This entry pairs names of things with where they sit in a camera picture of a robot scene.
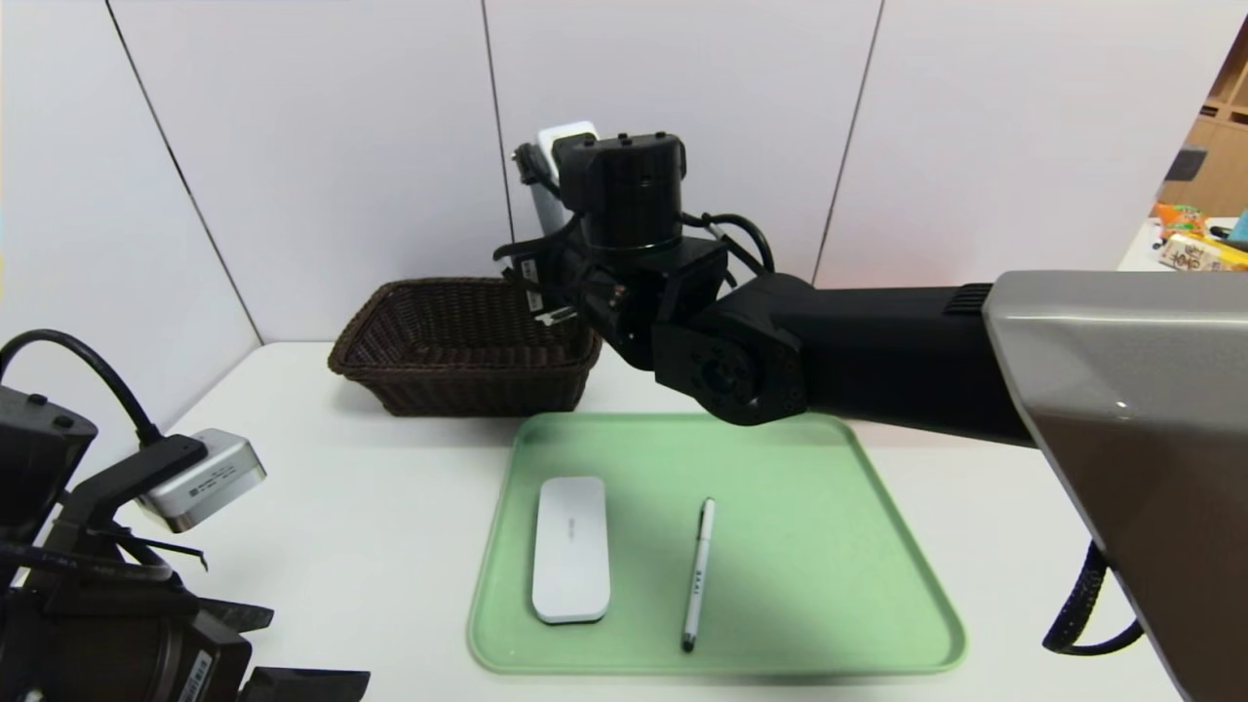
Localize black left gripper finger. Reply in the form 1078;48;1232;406
192;593;275;634
240;666;371;702

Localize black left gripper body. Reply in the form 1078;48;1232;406
0;606;254;702

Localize dark brown wicker basket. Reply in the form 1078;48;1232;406
329;277;604;418

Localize white rectangular case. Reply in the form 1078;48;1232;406
530;476;611;626

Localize white pen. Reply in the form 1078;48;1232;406
680;497;716;653

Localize green plastic tray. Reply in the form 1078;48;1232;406
466;411;968;676

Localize white side table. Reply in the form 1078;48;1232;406
1116;219;1248;272

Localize orange snack bag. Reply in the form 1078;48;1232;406
1153;202;1210;235

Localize wooden shelf unit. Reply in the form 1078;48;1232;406
1155;19;1248;220

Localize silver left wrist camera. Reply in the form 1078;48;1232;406
136;429;267;534

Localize black labelled thin cable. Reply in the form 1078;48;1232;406
0;541;208;584

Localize thick black camera cable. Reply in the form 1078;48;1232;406
0;330;162;448

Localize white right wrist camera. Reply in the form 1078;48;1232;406
515;120;601;240

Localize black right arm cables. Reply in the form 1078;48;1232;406
682;213;776;284

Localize black braided cable sleeve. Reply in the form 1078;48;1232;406
1041;541;1144;656

